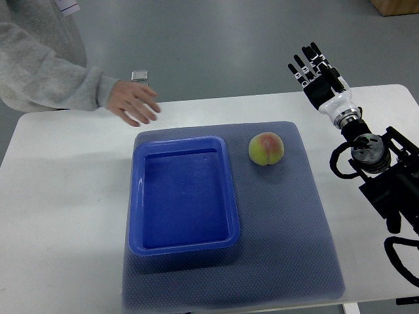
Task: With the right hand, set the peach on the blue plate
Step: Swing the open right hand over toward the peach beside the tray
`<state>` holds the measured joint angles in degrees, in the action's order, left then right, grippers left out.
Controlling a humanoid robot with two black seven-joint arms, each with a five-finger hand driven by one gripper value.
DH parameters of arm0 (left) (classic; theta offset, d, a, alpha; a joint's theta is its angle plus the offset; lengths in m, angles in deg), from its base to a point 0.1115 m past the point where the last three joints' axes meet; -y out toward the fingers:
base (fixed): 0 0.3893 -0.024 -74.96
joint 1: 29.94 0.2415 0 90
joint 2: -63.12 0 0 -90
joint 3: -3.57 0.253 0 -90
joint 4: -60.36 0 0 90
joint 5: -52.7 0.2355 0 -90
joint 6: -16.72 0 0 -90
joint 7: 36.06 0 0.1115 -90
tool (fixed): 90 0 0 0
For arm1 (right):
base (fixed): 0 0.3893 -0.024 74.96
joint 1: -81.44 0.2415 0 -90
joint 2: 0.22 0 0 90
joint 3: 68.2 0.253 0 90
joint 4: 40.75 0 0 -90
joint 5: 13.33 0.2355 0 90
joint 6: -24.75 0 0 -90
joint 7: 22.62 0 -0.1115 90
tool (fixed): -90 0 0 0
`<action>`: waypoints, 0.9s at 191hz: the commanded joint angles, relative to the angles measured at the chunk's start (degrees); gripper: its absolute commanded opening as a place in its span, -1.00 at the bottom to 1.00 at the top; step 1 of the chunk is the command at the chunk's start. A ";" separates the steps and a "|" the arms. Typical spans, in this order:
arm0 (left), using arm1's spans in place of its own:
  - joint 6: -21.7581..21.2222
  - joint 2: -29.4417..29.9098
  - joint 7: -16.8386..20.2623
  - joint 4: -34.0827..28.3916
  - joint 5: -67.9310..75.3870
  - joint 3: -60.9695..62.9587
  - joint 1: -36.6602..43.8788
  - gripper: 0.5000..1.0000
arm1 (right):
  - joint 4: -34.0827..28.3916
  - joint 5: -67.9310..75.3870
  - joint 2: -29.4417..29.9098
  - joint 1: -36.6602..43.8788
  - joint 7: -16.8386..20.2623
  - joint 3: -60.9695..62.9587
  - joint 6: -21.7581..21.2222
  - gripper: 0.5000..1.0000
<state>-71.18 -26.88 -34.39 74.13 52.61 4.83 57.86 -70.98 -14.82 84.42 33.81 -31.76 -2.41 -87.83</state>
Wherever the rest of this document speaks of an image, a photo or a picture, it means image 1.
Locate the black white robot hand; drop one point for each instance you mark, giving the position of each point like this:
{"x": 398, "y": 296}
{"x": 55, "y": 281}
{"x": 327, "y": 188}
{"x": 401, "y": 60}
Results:
{"x": 324, "y": 86}

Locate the person's bare hand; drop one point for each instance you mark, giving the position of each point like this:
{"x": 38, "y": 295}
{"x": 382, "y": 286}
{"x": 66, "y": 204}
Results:
{"x": 134, "y": 103}

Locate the green red peach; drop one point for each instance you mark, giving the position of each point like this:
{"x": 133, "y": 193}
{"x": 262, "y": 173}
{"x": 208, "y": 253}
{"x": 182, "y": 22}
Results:
{"x": 266, "y": 149}

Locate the grey fleece sleeve forearm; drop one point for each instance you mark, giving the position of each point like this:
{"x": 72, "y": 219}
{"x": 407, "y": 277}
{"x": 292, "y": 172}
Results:
{"x": 34, "y": 79}

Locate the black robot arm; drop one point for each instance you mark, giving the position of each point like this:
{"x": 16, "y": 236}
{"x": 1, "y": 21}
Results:
{"x": 388, "y": 164}

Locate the brown cardboard box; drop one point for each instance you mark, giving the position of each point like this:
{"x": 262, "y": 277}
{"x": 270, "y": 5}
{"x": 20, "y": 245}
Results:
{"x": 395, "y": 7}

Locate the blue plastic tray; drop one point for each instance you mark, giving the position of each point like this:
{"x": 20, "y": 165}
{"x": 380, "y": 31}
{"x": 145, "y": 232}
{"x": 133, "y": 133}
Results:
{"x": 182, "y": 197}

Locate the white paper tag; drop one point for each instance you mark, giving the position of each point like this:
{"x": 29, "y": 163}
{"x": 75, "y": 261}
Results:
{"x": 67, "y": 7}

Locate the blue textured mat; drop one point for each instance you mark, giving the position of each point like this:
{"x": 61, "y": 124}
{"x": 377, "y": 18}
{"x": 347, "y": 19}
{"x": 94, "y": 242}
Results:
{"x": 285, "y": 252}

